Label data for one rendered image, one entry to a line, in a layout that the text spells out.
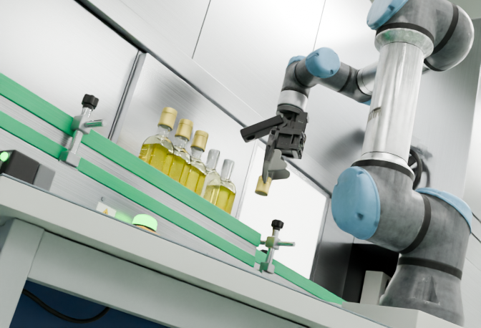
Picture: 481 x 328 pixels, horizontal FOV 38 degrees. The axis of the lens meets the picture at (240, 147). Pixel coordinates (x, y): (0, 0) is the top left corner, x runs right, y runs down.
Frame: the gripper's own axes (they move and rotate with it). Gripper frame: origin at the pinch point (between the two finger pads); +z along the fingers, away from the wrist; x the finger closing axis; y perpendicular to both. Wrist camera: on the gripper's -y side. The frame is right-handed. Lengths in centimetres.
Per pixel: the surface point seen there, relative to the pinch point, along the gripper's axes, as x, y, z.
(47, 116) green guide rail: -67, -21, 18
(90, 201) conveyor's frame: -56, -14, 29
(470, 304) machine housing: 82, 57, 2
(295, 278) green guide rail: 21.6, 9.1, 18.0
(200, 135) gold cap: -18.4, -13.0, -2.0
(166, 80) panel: -16.4, -26.6, -16.1
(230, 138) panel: 8.9, -14.8, -13.7
